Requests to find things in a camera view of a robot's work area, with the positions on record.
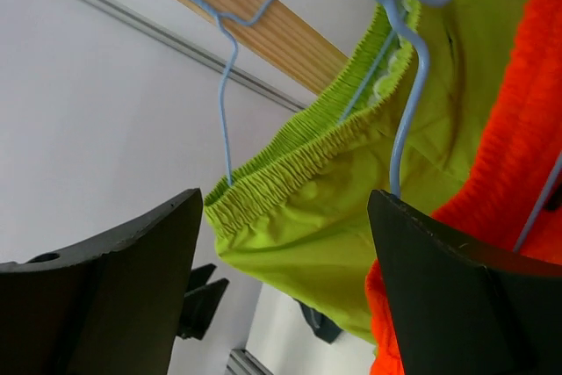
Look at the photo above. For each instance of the blue hanger of green shorts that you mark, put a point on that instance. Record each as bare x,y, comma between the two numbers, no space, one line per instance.
218,17

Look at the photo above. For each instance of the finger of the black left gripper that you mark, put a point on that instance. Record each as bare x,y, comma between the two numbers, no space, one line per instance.
201,300

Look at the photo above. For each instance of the lime green shorts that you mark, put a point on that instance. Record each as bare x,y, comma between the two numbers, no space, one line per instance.
373,151

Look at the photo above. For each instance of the black shorts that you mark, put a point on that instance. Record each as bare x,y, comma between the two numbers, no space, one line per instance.
322,327

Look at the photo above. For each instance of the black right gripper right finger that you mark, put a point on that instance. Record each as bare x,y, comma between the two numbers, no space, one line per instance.
443,302

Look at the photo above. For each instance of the blue hanger of orange shorts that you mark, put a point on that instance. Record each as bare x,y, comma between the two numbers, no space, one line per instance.
408,85

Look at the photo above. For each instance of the aluminium mounting rail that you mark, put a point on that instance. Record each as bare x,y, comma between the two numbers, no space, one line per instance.
241,362

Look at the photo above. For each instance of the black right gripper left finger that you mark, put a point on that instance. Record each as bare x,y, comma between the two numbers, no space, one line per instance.
110,304

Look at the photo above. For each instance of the orange shorts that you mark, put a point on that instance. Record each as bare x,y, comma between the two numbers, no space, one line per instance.
512,198

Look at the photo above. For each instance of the wooden clothes rack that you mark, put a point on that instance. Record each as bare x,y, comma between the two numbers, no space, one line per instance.
286,42

